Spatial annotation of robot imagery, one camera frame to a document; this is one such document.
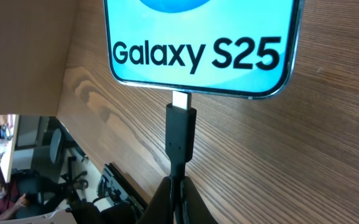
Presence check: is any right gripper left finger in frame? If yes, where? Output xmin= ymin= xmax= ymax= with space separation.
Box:
xmin=136 ymin=177 xmax=174 ymax=224

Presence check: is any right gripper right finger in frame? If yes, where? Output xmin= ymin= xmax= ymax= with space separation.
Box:
xmin=180 ymin=176 xmax=218 ymax=224

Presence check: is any black USB charging cable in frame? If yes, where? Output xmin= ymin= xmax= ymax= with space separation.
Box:
xmin=165 ymin=90 xmax=198 ymax=224

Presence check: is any Galaxy S25 smartphone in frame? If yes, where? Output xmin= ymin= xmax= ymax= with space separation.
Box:
xmin=103 ymin=0 xmax=304 ymax=100

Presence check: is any black office chair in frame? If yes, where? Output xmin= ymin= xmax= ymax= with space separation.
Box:
xmin=11 ymin=128 xmax=90 ymax=218

